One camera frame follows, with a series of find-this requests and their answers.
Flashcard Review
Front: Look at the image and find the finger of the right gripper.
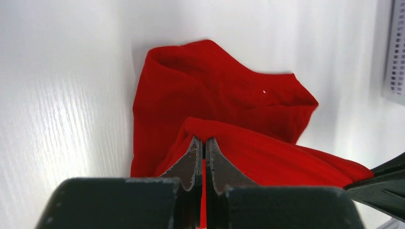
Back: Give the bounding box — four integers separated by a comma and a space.
344, 153, 405, 222

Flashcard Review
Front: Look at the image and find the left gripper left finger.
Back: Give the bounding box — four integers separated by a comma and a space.
36, 137, 202, 229

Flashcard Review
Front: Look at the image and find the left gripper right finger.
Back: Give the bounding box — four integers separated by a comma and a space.
205, 138, 363, 229

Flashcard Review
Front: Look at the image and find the red t shirt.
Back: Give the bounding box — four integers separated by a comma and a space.
130, 39, 375, 229

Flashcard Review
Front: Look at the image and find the white plastic basket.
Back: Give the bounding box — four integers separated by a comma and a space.
383, 0, 405, 105

